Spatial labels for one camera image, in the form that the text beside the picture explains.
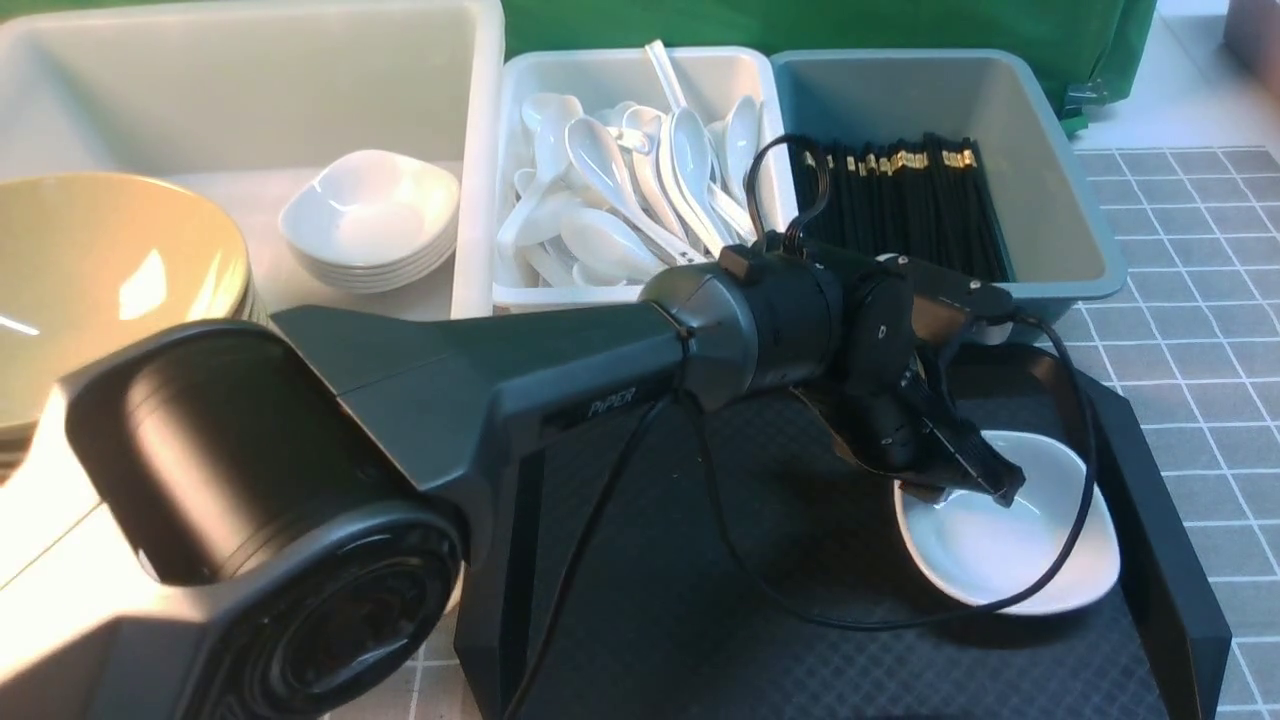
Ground white spoon upright centre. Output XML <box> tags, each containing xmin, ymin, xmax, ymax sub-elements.
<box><xmin>663</xmin><ymin>108</ymin><xmax>733</xmax><ymax>259</ymax></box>

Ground black serving tray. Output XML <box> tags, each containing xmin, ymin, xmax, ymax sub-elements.
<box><xmin>518</xmin><ymin>345</ymin><xmax>1233</xmax><ymax>719</ymax></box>

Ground white spoon front centre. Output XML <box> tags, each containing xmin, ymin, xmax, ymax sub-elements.
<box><xmin>559</xmin><ymin>208</ymin><xmax>669</xmax><ymax>283</ymax></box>

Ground white soup spoon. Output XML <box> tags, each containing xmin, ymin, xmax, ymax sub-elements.
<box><xmin>520</xmin><ymin>94</ymin><xmax>653</xmax><ymax>156</ymax></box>

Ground pile of black chopsticks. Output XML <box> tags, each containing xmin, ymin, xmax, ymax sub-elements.
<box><xmin>790</xmin><ymin>133</ymin><xmax>1015</xmax><ymax>283</ymax></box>

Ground green cloth backdrop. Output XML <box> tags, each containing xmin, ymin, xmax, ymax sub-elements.
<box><xmin>503</xmin><ymin>1</ymin><xmax>1157</xmax><ymax>133</ymax></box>

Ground teal chopstick bin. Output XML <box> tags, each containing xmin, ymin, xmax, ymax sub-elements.
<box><xmin>771</xmin><ymin>49</ymin><xmax>1128</xmax><ymax>323</ymax></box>

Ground large white plastic tub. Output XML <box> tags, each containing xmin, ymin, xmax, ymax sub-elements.
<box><xmin>3</xmin><ymin>1</ymin><xmax>502</xmax><ymax>635</ymax></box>

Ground yellow noodle bowl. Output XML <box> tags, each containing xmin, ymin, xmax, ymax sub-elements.
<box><xmin>1</xmin><ymin>172</ymin><xmax>252</xmax><ymax>437</ymax></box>

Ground white spoon long handle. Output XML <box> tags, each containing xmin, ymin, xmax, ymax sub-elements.
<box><xmin>564</xmin><ymin>117</ymin><xmax>707</xmax><ymax>266</ymax></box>

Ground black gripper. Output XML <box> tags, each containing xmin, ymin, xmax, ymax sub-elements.
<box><xmin>794</xmin><ymin>250</ymin><xmax>1025</xmax><ymax>509</ymax></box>

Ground black cable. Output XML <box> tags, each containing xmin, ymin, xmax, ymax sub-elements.
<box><xmin>500</xmin><ymin>133</ymin><xmax>1100</xmax><ymax>720</ymax></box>

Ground white square sauce dish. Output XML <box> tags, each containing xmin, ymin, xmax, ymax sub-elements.
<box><xmin>893</xmin><ymin>430</ymin><xmax>1121</xmax><ymax>616</ymax></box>

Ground white spoon bin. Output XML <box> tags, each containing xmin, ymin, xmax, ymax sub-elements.
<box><xmin>451</xmin><ymin>46</ymin><xmax>785</xmax><ymax>319</ymax></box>

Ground lower stacked white dishes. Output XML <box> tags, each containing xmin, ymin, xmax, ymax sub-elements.
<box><xmin>291</xmin><ymin>229</ymin><xmax>457</xmax><ymax>293</ymax></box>

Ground grey checked table mat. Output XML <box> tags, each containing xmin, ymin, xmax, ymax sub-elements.
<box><xmin>330</xmin><ymin>149</ymin><xmax>1280</xmax><ymax>720</ymax></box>

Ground white spoon left side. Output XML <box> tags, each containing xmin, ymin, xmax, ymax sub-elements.
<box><xmin>497</xmin><ymin>120</ymin><xmax>572</xmax><ymax>255</ymax></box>

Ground top stacked yellow bowl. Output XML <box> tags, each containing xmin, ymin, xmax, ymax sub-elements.
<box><xmin>1</xmin><ymin>279</ymin><xmax>275</xmax><ymax>455</ymax></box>

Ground top stacked white dish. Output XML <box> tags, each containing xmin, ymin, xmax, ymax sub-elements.
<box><xmin>278</xmin><ymin>149</ymin><xmax>461</xmax><ymax>269</ymax></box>

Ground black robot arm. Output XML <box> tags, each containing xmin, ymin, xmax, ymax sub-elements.
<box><xmin>3</xmin><ymin>243</ymin><xmax>1024</xmax><ymax>719</ymax></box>

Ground white spoon right side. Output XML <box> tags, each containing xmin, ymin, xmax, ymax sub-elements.
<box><xmin>721</xmin><ymin>95</ymin><xmax>760</xmax><ymax>204</ymax></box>

